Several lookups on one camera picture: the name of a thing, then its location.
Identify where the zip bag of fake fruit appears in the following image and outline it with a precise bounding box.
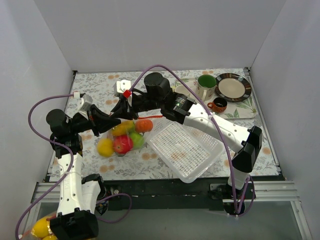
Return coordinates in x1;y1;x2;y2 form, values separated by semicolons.
96;115;162;158

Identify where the white plastic basket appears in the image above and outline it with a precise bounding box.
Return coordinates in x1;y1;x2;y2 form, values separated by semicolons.
145;118;225;184

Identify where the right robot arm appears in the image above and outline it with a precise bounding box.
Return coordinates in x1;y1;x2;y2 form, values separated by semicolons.
111;72;262;199

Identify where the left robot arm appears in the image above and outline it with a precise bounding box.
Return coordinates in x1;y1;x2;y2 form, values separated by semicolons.
46;104;121;240

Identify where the cream mug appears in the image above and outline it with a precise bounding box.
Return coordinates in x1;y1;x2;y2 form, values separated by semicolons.
174;84;192;97

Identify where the floral table mat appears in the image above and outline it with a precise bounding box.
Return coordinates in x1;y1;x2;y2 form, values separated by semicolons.
49;68;281;182

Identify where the green inside floral mug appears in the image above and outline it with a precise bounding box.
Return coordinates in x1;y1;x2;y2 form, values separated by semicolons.
195;74;217;102

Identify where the small brown cup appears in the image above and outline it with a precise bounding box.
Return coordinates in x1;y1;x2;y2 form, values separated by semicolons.
207;97;228;114

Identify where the striped rim plate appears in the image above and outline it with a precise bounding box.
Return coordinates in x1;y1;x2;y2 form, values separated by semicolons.
215;73;252;103

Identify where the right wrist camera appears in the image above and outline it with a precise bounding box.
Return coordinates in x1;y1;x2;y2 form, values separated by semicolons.
113;79;132;99

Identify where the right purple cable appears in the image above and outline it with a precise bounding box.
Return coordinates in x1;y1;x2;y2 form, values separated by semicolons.
123;64;257;217

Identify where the purple cable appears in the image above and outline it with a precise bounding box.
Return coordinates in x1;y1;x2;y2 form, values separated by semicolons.
14;92;133;240
123;64;257;217

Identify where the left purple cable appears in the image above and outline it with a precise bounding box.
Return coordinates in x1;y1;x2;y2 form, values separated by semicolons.
14;92;133;240

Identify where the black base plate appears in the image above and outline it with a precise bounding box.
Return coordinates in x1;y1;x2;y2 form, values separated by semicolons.
44;172;286;212

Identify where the aluminium front rail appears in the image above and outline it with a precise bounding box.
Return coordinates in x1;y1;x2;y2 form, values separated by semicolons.
30;180;301;204

